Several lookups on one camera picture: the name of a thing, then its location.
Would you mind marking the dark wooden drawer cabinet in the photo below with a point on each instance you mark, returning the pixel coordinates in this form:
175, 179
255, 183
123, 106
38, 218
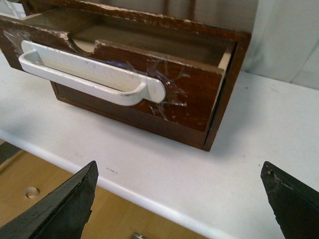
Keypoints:
231, 20

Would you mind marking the brown wooden drawer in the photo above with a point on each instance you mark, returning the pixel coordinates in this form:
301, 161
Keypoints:
190, 65

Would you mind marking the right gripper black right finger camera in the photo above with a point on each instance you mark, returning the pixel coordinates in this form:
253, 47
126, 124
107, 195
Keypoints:
295, 204

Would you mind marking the white drawer handle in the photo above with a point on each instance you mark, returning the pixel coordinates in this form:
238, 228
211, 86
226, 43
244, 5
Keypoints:
101, 80

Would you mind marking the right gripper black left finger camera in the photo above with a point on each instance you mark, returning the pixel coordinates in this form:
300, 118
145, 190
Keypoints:
62, 214

